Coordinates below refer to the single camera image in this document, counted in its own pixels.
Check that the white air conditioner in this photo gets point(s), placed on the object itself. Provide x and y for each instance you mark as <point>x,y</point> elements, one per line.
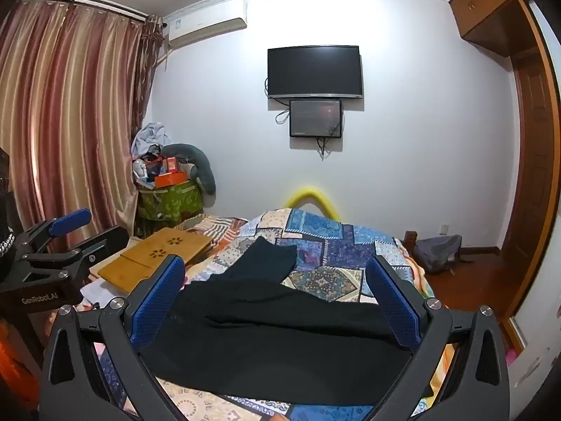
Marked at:
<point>206,22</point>

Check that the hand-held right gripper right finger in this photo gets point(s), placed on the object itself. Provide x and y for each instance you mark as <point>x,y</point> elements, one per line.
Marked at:
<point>394,302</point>

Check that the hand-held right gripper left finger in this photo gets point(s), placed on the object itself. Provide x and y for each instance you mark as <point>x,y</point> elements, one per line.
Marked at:
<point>157,302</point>

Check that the striped pink curtain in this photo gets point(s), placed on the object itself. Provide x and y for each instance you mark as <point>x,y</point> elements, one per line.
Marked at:
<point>74,118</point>

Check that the orange green fleece blanket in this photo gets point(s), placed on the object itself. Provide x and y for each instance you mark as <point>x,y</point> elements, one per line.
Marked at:
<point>423,278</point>

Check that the blue patchwork blanket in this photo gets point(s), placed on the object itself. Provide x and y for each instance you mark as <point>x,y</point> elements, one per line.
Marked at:
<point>315,245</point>

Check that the green fabric storage box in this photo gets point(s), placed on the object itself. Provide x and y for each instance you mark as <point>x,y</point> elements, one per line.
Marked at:
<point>171,204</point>

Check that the orange box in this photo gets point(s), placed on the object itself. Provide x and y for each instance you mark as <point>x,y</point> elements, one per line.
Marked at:
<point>170,179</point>

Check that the white wall socket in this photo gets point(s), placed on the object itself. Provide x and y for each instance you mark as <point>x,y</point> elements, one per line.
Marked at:
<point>444,229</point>

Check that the white papers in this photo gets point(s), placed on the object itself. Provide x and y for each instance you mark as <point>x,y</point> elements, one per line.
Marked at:
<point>103,294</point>

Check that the small red box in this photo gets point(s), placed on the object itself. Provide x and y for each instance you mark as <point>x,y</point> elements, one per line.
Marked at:
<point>171,164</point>

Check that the grey backpack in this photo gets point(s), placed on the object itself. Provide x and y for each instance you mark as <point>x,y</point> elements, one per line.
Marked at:
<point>438,252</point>

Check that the grey neck pillow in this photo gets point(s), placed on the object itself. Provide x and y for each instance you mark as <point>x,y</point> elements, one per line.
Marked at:
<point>202,169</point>

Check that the pale blue clothes pile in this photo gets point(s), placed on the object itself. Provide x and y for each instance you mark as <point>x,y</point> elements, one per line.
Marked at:
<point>149,136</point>

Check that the small black wall monitor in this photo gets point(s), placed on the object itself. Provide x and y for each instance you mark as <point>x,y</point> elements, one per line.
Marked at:
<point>315,118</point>

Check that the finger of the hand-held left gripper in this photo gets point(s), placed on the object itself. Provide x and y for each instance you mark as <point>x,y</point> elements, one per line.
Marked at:
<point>70,222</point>
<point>105,245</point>

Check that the curtain rod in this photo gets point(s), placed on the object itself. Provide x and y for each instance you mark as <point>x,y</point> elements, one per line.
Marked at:
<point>87,2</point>

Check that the bamboo lap desk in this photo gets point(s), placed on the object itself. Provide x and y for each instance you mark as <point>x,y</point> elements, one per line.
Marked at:
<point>149,254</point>

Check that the wooden bed post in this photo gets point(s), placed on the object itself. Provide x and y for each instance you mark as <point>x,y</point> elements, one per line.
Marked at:
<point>410,241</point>

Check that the black pants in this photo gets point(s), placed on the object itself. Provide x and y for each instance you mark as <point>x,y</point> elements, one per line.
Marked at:
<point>263,337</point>

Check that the wooden wardrobe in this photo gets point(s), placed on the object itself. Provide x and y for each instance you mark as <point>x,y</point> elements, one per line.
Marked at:
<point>491,4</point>

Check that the black wall television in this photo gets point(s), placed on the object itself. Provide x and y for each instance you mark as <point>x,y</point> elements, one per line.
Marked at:
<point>314,71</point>

